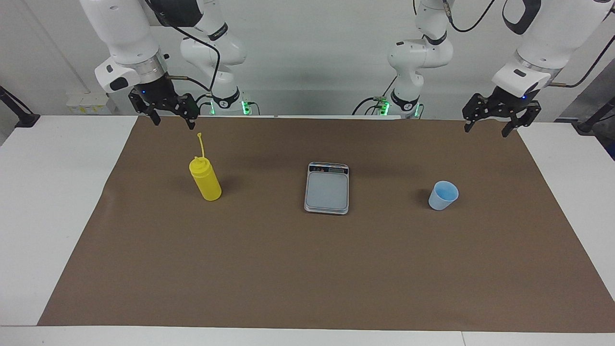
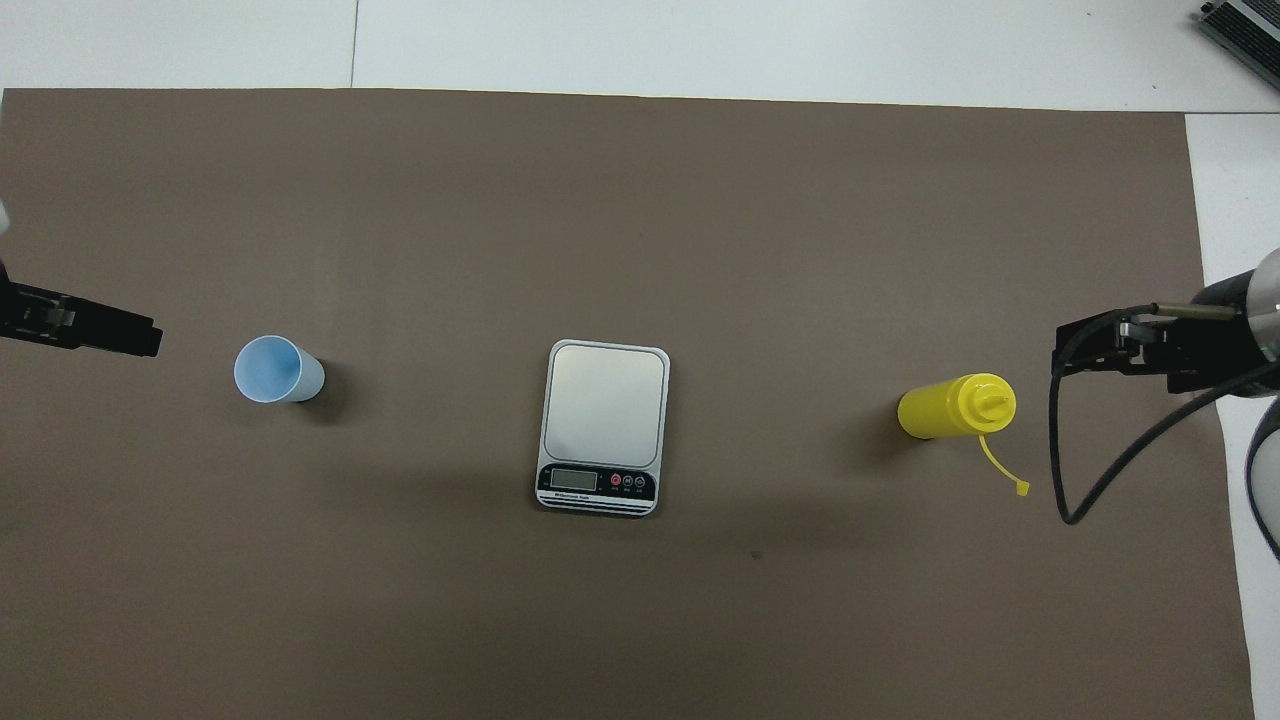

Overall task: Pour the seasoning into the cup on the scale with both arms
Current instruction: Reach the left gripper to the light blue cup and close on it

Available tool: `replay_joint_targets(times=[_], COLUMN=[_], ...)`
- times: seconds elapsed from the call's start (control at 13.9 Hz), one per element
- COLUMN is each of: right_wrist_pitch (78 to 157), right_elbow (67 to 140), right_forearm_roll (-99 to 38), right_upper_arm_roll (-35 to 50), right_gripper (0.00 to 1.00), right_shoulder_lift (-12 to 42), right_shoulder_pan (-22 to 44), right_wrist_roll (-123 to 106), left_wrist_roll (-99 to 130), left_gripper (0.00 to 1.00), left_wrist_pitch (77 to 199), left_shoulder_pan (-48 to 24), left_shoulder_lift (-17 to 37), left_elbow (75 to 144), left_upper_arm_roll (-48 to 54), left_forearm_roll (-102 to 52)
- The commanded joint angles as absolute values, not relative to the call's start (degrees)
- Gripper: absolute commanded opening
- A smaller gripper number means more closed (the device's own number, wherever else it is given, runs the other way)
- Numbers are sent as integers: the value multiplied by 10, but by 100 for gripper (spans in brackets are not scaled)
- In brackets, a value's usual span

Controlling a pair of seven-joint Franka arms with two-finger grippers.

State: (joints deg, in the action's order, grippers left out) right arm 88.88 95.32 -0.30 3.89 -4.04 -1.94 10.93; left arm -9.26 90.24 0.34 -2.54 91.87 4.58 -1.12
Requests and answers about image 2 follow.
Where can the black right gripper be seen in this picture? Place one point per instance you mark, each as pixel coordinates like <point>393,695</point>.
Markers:
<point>1195,345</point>

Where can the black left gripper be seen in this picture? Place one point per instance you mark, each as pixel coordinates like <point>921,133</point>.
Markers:
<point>40,320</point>

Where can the light blue plastic cup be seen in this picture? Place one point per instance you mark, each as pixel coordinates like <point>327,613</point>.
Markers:
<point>272,369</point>

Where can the yellow squeeze bottle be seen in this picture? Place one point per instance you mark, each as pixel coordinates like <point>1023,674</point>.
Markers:
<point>950,408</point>

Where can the silver digital kitchen scale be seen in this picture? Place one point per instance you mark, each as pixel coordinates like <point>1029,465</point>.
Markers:
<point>603,425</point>

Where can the grey metal device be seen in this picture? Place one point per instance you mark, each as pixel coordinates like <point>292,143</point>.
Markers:
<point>1250,30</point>

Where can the brown table mat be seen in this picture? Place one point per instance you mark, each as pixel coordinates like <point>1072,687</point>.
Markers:
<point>400,600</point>

